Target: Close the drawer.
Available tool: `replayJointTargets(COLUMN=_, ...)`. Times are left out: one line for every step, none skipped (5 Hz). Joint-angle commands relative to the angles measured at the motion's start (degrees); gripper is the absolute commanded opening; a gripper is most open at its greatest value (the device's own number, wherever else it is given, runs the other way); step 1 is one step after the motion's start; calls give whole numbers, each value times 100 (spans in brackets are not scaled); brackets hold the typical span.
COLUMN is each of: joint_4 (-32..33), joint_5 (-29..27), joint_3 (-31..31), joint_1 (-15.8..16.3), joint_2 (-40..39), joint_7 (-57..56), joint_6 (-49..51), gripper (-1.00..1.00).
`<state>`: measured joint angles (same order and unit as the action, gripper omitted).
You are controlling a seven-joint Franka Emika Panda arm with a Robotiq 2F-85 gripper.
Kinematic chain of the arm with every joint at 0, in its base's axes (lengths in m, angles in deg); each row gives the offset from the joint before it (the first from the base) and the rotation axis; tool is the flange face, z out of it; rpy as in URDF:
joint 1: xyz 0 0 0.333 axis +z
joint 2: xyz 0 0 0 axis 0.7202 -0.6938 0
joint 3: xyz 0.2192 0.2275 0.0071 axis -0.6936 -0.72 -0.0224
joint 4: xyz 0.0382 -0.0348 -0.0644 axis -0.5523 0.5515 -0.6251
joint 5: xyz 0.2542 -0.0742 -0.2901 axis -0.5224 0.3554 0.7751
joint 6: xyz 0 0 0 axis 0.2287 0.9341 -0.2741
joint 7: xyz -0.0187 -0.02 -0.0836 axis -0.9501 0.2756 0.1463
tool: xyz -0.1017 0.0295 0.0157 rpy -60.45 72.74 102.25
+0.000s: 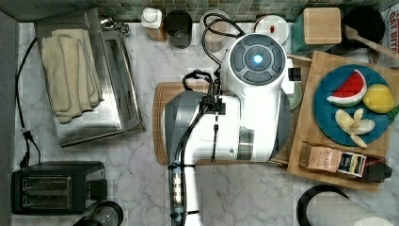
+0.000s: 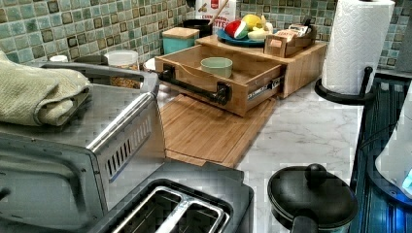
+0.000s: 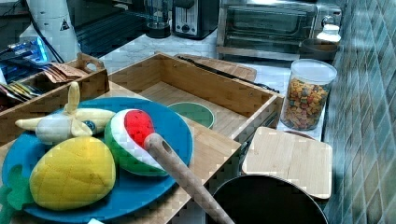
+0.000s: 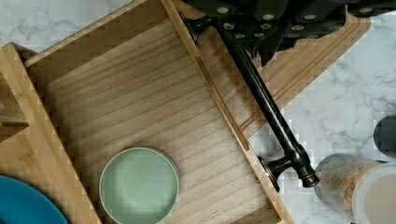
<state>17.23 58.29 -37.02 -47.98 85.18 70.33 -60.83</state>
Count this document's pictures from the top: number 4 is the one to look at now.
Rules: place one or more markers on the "wooden cutting board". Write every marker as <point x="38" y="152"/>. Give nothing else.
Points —
<point x="285" y="76"/>

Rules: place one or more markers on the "light green round plate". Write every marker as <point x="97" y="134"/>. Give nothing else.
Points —
<point x="139" y="185"/>

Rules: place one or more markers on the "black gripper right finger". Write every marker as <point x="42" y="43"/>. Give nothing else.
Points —
<point x="317" y="18"/>

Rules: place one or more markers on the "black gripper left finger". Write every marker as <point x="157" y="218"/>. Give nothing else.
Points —
<point x="257" y="25"/>

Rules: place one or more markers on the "dark round object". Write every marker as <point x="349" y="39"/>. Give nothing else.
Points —
<point x="385" y="136"/>

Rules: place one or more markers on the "wooden cabinet frame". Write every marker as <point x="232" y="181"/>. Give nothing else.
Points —
<point x="36" y="154"/>

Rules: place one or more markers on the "blue round plate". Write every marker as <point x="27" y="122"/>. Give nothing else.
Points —
<point x="23" y="204"/>

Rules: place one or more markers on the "wooden drawer with black handle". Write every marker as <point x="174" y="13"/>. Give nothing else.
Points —
<point x="136" y="79"/>

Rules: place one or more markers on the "clear jar with cereal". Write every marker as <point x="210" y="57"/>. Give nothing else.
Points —
<point x="361" y="190"/>

